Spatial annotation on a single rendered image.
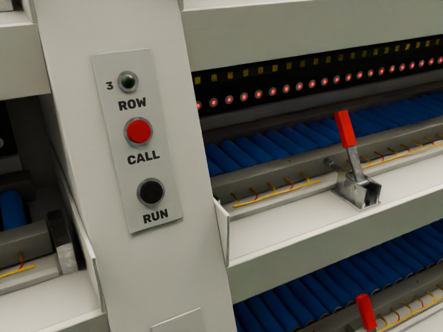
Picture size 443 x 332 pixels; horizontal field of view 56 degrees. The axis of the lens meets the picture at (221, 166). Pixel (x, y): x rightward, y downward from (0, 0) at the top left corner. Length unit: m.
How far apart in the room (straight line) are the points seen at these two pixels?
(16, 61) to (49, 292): 0.16
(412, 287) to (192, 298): 0.33
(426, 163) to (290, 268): 0.22
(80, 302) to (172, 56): 0.19
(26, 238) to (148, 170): 0.12
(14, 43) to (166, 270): 0.18
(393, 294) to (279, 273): 0.23
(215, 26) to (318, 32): 0.10
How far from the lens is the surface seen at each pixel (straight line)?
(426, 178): 0.50
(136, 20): 0.30
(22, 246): 0.37
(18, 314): 0.34
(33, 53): 0.30
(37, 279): 0.35
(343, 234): 0.40
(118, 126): 0.29
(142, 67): 0.30
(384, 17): 0.44
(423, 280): 0.61
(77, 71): 0.29
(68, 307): 0.33
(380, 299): 0.56
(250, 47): 0.35
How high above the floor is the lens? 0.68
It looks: 10 degrees down
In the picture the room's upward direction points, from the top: 10 degrees counter-clockwise
